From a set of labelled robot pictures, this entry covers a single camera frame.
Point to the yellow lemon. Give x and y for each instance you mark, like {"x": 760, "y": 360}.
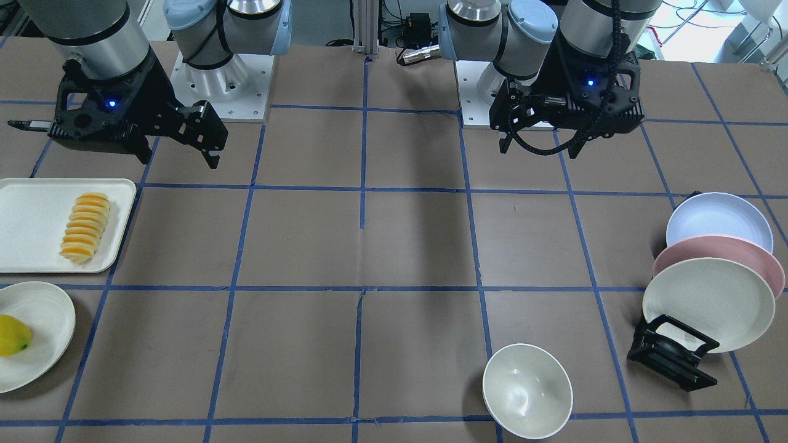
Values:
{"x": 16, "y": 336}

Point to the blue plate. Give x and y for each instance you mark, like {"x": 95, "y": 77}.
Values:
{"x": 719, "y": 214}

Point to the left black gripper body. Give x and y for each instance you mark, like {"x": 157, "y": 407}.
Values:
{"x": 550, "y": 74}

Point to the sliced yellow bread loaf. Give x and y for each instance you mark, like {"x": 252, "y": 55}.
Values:
{"x": 85, "y": 227}

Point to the white rectangular tray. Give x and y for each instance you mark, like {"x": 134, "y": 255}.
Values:
{"x": 34, "y": 214}

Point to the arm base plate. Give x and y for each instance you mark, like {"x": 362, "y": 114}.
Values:
{"x": 478, "y": 82}
{"x": 238, "y": 91}

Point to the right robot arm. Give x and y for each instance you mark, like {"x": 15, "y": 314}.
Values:
{"x": 209, "y": 33}

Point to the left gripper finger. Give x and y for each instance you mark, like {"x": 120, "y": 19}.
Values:
{"x": 506, "y": 138}
{"x": 576, "y": 144}

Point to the cream plate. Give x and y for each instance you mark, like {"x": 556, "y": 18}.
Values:
{"x": 724, "y": 300}

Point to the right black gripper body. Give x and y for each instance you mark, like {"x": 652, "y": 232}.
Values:
{"x": 149, "y": 92}

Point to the white plate with lemon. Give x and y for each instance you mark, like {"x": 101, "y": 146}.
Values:
{"x": 50, "y": 314}

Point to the pink plate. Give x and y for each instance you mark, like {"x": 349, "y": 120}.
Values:
{"x": 726, "y": 247}

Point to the white bowl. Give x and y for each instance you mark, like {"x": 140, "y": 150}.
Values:
{"x": 527, "y": 391}

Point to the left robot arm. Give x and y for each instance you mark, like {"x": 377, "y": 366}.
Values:
{"x": 516, "y": 37}

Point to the black dish rack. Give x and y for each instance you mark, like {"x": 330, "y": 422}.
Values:
{"x": 670, "y": 359}

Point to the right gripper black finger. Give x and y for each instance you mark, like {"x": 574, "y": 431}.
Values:
{"x": 30, "y": 125}

